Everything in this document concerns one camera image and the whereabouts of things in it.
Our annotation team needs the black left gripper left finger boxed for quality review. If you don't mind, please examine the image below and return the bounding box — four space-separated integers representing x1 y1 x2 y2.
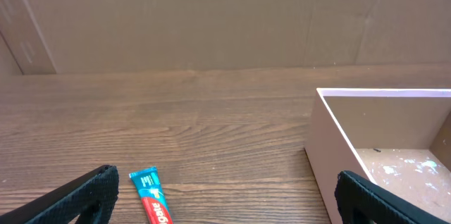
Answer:
1 165 119 224

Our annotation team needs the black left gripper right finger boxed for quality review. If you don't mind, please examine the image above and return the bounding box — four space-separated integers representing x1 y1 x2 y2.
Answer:
334 170 446 224

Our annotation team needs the Colgate toothpaste tube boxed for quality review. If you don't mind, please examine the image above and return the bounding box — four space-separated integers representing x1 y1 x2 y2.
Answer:
129 166 173 224

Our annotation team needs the white cardboard box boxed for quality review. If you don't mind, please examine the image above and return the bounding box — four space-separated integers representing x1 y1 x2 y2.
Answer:
305 88 450 223

